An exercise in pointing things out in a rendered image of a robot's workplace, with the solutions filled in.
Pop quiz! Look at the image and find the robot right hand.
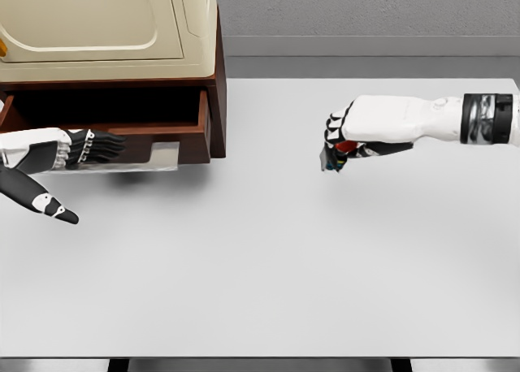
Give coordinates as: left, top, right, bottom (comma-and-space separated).
323, 93, 427, 159

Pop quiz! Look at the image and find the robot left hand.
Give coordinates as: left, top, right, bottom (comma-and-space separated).
0, 127, 128, 226

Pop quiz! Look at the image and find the small multicoloured switch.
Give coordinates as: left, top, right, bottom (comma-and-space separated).
319, 139, 358, 174

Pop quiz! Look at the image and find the brown drawer with silver handle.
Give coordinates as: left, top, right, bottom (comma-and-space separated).
0, 88, 213, 173

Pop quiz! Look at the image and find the brown cabinet with cream top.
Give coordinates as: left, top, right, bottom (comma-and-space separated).
0, 0, 228, 160

